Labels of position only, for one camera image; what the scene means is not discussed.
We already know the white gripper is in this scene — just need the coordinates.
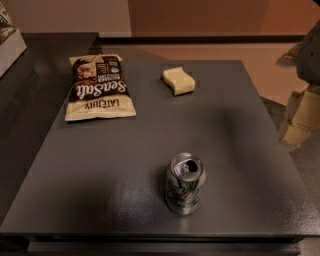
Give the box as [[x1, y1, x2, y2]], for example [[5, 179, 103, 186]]
[[276, 42, 320, 147]]

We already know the yellow sponge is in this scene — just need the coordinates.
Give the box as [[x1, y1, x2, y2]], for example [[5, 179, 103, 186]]
[[162, 67, 195, 96]]

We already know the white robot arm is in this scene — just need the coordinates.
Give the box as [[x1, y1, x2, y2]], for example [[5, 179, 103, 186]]
[[279, 21, 320, 148]]

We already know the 7up soda can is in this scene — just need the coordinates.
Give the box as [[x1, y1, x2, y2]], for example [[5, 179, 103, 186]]
[[166, 152, 206, 215]]

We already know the sea salt chips bag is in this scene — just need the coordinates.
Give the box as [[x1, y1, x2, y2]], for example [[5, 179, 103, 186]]
[[65, 54, 136, 122]]

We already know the white box at left edge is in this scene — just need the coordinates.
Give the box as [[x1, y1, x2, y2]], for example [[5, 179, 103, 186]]
[[0, 29, 27, 77]]

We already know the bag on white box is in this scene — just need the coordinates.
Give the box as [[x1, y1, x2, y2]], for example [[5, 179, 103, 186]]
[[0, 2, 15, 44]]

